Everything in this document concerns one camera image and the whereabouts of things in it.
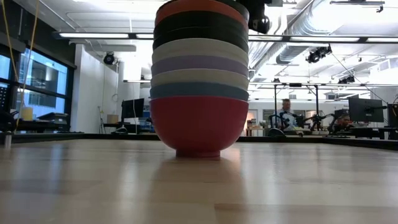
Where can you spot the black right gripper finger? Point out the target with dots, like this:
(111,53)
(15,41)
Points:
(259,18)

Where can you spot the white bowl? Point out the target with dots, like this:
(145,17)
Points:
(199,75)
(199,46)

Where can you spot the coral red bowl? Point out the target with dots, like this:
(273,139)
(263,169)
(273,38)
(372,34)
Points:
(192,5)

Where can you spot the lilac bowl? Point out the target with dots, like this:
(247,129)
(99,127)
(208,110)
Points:
(199,62)

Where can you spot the blue bowl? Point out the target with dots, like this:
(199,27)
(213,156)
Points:
(199,90)

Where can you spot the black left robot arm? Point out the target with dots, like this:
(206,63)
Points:
(6,121)

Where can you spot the ceiling track fixture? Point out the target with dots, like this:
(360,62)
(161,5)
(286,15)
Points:
(357,2)

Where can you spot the person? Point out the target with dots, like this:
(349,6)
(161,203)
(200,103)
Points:
(343,121)
(286,107)

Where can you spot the black background robot arms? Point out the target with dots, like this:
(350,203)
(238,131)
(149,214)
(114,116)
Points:
(315,119)

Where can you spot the magenta pink bowl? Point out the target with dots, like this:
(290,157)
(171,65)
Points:
(199,124)

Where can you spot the black computer monitor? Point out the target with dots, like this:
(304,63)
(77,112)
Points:
(393,115)
(365,109)
(132,108)

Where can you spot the round black ceiling device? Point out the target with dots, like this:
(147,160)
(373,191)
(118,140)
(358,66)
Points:
(109,58)

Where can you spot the ceiling light strip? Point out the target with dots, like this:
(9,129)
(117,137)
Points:
(93,35)

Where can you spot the beige box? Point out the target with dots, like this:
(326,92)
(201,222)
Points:
(112,119)

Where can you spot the dark framed window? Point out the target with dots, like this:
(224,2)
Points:
(43,74)

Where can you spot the black desk equipment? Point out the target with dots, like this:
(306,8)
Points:
(56,119)

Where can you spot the yellow cylinder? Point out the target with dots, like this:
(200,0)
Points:
(27,113)

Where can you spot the silver ceiling duct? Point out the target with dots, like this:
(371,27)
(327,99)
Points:
(289,53)

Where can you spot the ceiling camera cluster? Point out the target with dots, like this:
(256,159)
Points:
(318,53)

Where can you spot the black background frame stand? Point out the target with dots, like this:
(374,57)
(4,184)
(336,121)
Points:
(275,99)

